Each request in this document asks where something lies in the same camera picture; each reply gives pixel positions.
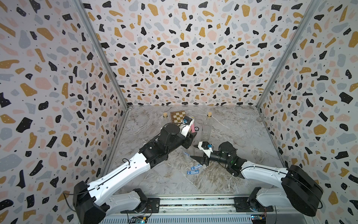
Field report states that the wooden chessboard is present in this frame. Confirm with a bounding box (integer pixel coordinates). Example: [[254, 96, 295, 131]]
[[170, 110, 186, 123]]

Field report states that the left metal corner post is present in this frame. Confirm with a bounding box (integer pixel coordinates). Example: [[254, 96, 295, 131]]
[[72, 0, 129, 111]]

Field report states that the right metal corner post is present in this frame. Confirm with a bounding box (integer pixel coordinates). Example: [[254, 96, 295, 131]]
[[256, 0, 320, 109]]

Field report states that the glass bottle blue label back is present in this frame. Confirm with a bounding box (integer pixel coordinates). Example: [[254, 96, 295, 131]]
[[162, 113, 172, 126]]

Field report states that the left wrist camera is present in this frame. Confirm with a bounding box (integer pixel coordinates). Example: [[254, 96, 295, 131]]
[[180, 116, 194, 137]]

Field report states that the metal corner post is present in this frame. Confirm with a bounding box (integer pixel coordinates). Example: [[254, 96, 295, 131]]
[[256, 0, 320, 109], [72, 0, 129, 111]]

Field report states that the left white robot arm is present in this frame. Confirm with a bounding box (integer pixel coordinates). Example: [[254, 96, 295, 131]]
[[72, 120, 196, 224]]

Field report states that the clear glass bottle with cork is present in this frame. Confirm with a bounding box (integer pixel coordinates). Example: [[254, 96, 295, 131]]
[[201, 112, 212, 141]]

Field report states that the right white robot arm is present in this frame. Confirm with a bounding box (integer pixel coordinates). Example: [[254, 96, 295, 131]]
[[192, 141, 324, 217]]

